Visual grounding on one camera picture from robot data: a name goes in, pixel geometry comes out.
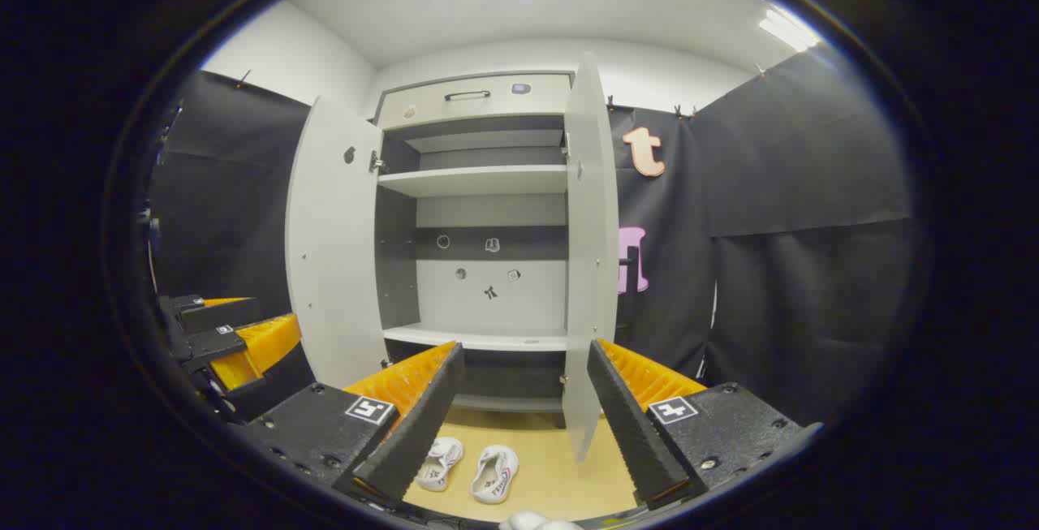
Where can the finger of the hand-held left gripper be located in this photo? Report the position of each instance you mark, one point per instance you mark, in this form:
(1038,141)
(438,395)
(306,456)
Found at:
(219,315)
(215,345)

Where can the grey shoe cabinet door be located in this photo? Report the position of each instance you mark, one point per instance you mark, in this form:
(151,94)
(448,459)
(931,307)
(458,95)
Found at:
(588,270)
(333,254)

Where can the beige cabinet drawer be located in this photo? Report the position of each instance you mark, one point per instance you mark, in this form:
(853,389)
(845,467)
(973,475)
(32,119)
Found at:
(544,104)

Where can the grey white shoe cabinet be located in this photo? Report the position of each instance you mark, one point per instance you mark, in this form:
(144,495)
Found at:
(479,181)

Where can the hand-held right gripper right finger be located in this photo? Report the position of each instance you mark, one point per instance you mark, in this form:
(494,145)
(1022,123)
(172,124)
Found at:
(629,424)

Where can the white shoe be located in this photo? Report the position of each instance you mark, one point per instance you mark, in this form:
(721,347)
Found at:
(495,473)
(438,465)

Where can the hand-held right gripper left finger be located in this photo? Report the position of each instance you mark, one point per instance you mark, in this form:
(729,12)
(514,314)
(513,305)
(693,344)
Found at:
(418,424)

